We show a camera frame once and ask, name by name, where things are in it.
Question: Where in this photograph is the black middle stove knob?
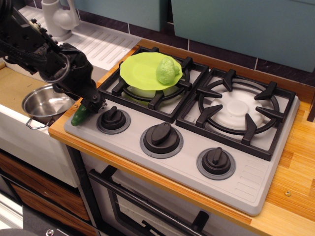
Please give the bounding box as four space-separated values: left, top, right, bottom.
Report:
140 122 184 159

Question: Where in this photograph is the dark green toy pickle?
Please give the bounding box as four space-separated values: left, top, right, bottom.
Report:
71 105 89 126

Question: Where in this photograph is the black right stove knob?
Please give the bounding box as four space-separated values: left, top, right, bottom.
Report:
196 147 236 180

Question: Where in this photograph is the lime green plastic plate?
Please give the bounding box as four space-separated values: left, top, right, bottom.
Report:
120 52 183 90

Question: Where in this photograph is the black right burner grate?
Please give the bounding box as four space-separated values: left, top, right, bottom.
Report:
176 68 298 161

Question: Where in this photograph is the wooden drawer front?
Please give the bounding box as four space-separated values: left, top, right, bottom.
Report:
0 150 97 236

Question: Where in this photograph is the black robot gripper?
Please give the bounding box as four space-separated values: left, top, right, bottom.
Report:
53 43 106 114

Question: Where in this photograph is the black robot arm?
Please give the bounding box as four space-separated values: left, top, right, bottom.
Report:
0 0 105 113

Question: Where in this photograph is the white left burner cap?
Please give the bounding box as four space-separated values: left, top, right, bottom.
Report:
127 86 183 100

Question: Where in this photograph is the black oven door handle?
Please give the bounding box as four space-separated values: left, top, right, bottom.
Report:
88 169 209 236

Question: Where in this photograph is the grey toy stove top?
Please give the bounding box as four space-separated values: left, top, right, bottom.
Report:
63 46 301 217

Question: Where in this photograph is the light green toy cauliflower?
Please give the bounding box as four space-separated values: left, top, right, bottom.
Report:
156 58 180 85

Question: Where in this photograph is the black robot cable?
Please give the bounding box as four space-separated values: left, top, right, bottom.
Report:
0 38 47 68

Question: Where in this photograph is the black burner grate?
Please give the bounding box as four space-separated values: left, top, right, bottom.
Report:
99 47 209 122
176 68 298 161

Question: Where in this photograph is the white right burner cap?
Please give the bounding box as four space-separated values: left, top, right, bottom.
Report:
210 87 272 131

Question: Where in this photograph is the black left burner grate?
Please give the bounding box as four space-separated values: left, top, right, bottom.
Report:
99 47 209 122

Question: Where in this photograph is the white toy sink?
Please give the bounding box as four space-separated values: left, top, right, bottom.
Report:
0 5 143 189

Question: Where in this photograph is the stainless steel pot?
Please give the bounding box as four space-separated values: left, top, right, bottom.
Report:
22 84 76 130

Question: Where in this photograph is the white burner cap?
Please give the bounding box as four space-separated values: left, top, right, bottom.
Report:
210 87 272 131
127 86 183 100

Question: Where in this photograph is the grey toy faucet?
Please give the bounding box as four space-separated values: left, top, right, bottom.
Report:
41 0 80 41

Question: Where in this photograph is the black stove knob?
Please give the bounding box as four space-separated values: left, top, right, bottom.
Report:
140 122 184 159
96 106 131 135
196 147 236 180

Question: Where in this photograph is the black left stove knob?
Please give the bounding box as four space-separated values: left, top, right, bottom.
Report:
96 106 131 135

